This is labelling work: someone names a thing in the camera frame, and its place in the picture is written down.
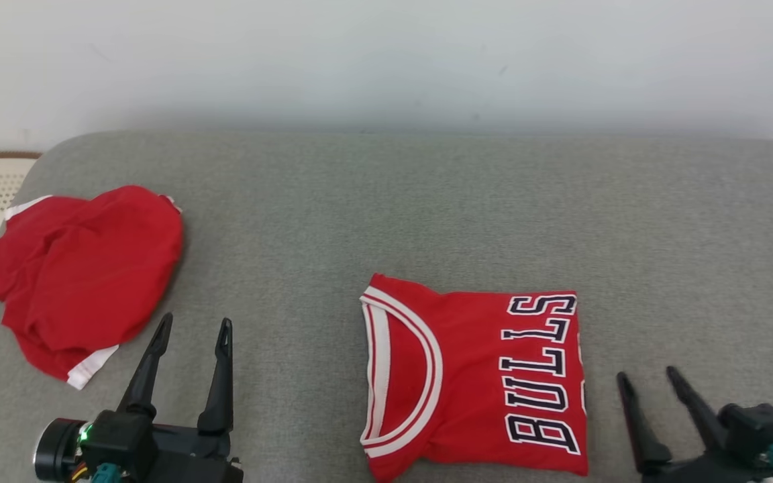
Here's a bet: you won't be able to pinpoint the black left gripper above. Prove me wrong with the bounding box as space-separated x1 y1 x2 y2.
117 313 245 483

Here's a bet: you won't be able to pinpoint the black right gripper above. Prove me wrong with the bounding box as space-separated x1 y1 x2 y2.
616 366 773 483

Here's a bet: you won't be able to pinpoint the red shorts with white stripe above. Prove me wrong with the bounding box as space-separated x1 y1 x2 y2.
0 185 184 390

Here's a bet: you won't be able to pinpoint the red Bulls basketball jersey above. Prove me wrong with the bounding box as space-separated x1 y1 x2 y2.
358 273 590 483

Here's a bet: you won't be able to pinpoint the grey fabric sofa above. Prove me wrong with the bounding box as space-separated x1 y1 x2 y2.
0 129 773 483

